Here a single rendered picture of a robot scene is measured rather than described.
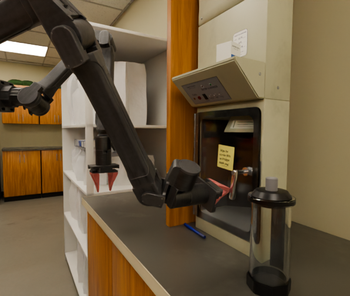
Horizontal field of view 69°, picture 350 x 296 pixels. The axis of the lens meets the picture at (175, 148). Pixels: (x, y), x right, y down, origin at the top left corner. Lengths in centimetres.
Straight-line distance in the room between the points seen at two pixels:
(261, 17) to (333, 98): 47
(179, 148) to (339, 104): 61
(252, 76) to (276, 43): 13
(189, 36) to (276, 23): 38
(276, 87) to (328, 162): 46
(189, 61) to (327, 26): 54
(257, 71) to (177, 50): 40
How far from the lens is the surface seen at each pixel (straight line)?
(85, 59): 51
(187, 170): 60
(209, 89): 84
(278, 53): 83
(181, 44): 107
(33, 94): 112
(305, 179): 121
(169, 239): 95
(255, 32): 84
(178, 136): 101
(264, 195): 62
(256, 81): 75
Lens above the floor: 132
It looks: 4 degrees down
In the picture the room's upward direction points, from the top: straight up
